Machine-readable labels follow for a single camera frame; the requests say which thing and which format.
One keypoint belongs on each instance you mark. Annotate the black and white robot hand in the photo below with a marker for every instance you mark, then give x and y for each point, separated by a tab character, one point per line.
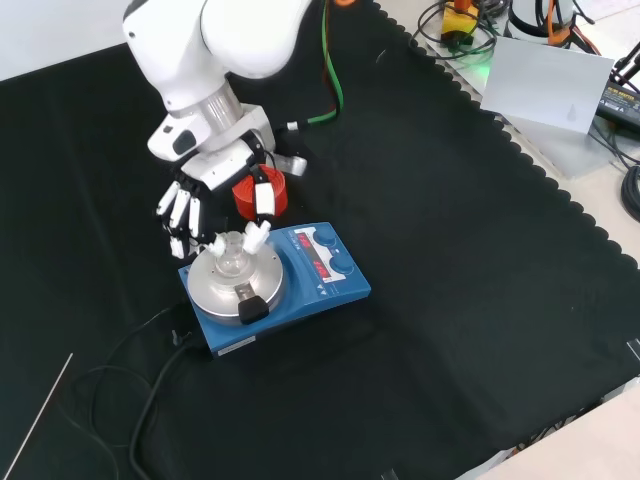
220	167

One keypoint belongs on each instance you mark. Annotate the clear glass round-bottom flask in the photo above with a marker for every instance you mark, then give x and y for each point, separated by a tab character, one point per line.
231	262

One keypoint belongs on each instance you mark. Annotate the blue base heater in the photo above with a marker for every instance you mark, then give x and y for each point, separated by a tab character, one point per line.
310	300

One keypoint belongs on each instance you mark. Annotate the black bench cloth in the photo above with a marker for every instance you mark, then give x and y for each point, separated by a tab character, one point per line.
450	250

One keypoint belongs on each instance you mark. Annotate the yellow stop button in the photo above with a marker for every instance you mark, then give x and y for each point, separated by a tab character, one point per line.
457	25

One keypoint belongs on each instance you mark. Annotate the thin glass rod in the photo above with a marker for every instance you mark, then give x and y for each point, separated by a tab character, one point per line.
40	415

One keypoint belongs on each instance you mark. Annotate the pale board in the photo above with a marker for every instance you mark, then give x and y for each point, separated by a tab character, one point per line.
540	85

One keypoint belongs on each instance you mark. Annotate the black power adapter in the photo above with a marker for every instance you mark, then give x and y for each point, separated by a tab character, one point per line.
620	105

